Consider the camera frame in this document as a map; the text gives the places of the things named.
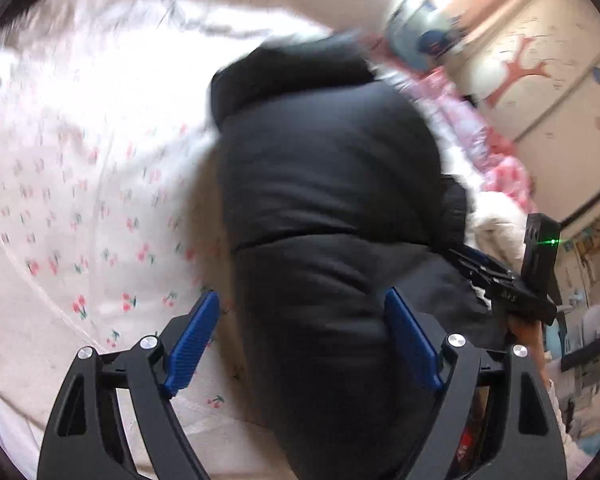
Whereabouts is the white quilt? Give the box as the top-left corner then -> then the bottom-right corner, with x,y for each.
465,195 -> 531,271

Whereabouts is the person's right forearm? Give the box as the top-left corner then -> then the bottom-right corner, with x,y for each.
537,350 -> 571,441

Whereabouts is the cherry print bed sheet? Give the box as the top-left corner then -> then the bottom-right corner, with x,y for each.
0,0 -> 331,480

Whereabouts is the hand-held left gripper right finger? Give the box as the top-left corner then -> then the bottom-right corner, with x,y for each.
384,287 -> 566,480

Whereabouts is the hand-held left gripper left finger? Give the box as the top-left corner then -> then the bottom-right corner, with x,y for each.
37,290 -> 221,480

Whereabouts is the black puffer jacket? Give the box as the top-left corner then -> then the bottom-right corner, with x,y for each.
190,30 -> 506,480

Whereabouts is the cream wardrobe with coral decal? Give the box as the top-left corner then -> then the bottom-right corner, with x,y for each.
450,0 -> 600,221

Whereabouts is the person's right hand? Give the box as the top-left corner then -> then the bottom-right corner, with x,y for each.
507,319 -> 545,362

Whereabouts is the pink printed blanket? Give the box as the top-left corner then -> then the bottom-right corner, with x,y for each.
380,67 -> 538,211

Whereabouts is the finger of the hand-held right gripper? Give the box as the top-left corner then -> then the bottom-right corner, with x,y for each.
447,246 -> 516,292

